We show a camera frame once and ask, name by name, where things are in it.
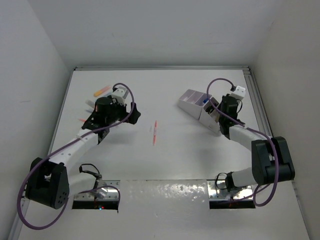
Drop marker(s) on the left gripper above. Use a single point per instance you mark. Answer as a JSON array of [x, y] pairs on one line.
[[133, 116]]

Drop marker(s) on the large black-handled scissors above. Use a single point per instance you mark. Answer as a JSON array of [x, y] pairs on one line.
[[210, 110]]

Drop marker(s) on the pink thin highlighter pen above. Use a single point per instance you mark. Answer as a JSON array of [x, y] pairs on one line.
[[155, 133]]

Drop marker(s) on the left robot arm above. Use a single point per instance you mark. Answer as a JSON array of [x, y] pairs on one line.
[[49, 182]]

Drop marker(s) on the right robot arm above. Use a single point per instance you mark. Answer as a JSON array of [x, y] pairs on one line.
[[270, 156]]

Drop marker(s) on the white divided organizer left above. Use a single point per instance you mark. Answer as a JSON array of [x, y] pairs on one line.
[[192, 102]]

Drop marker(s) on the pink highlighter yellow-orange cap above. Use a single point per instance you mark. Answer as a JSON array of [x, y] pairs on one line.
[[102, 91]]

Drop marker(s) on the orange highlighter clear body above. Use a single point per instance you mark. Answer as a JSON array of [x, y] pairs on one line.
[[90, 103]]

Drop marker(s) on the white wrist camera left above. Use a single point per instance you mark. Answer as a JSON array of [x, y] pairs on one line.
[[120, 95]]

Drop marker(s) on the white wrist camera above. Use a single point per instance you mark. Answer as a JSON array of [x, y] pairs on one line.
[[120, 95], [238, 92]]

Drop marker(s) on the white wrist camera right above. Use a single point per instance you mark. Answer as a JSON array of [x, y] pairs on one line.
[[238, 92]]

